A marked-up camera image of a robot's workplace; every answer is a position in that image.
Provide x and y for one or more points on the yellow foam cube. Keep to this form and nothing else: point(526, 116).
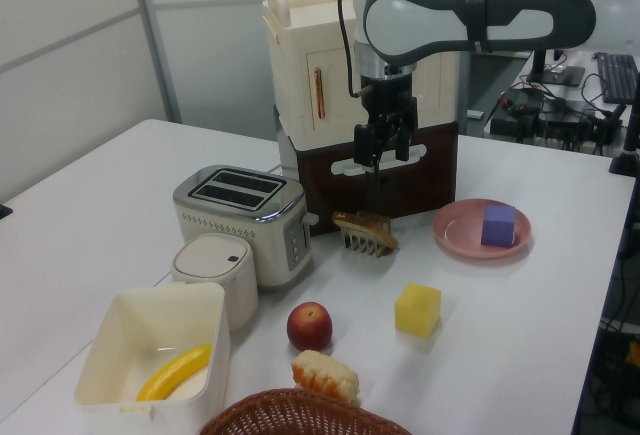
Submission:
point(417, 312)

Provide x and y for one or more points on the purple foam cube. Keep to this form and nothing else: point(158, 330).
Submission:
point(497, 227)

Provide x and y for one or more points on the dark brown drawer base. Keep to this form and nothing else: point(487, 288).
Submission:
point(425, 180)

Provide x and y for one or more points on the brown wicker basket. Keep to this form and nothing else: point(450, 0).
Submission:
point(300, 412)

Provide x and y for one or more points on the black mount pole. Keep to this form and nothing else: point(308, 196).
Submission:
point(629, 150)

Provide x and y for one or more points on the cream plastic toy cabinet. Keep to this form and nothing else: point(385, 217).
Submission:
point(300, 30)

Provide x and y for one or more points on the pink plate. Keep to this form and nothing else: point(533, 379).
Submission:
point(455, 230)

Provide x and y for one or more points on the white square plastic container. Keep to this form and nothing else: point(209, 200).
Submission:
point(150, 315)

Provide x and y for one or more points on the red apple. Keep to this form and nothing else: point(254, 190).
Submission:
point(310, 327)

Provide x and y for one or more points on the orange cream cake piece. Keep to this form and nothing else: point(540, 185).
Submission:
point(325, 375)

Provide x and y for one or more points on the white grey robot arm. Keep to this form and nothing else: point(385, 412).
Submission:
point(425, 10)

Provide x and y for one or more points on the brown bread slice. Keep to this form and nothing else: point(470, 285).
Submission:
point(367, 230)

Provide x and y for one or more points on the black keyboard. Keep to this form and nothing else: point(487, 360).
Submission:
point(620, 77)

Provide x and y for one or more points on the wooden toast rack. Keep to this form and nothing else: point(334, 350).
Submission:
point(361, 249)

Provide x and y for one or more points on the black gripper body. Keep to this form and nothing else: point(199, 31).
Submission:
point(387, 100)

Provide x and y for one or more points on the cream silver toaster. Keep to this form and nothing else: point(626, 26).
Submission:
point(225, 225)

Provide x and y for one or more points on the yellow toy banana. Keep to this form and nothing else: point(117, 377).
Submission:
point(175, 372)

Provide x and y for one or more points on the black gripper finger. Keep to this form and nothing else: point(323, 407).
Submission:
point(365, 145)
point(402, 145)

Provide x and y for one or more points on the black monitor stand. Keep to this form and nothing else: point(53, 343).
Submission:
point(555, 72)

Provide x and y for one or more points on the black flat device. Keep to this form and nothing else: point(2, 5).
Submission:
point(5, 211)

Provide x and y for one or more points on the small white lidded bin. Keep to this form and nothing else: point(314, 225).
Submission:
point(210, 260)

